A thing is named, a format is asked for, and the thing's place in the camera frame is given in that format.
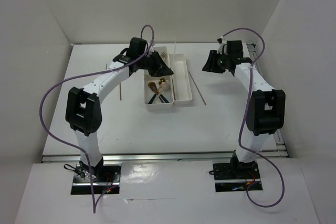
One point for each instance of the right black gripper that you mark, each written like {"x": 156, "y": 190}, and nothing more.
{"x": 210, "y": 65}

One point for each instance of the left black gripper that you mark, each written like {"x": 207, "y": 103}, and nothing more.
{"x": 160, "y": 68}

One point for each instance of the gold fork green handle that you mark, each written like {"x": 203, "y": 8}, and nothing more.
{"x": 163, "y": 55}

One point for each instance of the gold spoon green handle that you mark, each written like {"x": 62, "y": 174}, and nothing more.
{"x": 154, "y": 89}
{"x": 160, "y": 81}

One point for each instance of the silver metal chopstick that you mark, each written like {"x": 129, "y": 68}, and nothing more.
{"x": 197, "y": 88}

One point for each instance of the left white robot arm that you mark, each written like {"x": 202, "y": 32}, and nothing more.
{"x": 83, "y": 110}

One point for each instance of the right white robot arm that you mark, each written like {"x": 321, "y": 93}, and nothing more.
{"x": 242, "y": 158}

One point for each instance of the large white divided tray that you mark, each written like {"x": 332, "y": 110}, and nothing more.
{"x": 159, "y": 106}

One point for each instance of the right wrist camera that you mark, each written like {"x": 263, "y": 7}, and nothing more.
{"x": 222, "y": 45}

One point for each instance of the aluminium rail front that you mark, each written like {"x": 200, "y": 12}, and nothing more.
{"x": 144, "y": 157}

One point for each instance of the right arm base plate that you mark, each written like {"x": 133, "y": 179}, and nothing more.
{"x": 227, "y": 181}

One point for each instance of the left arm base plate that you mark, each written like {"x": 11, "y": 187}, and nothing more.
{"x": 109, "y": 181}

